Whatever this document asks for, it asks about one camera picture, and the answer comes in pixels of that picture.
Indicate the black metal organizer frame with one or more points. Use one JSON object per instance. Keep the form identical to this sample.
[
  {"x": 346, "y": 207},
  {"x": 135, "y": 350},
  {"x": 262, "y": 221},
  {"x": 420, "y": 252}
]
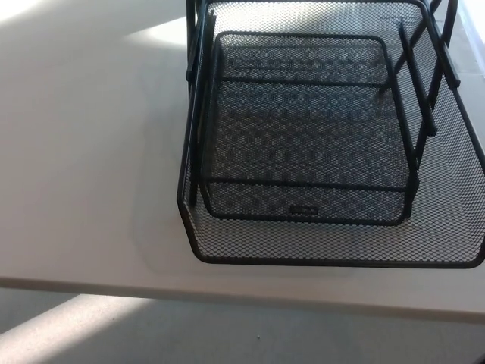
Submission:
[{"x": 416, "y": 76}]

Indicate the black mesh sliding drawer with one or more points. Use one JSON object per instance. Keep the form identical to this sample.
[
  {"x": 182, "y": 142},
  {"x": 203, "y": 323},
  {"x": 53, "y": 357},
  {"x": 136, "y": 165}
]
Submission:
[{"x": 454, "y": 227}]

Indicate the small black mesh tray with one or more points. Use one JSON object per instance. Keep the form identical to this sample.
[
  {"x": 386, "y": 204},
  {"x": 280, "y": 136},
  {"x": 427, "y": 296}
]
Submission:
[{"x": 303, "y": 151}]

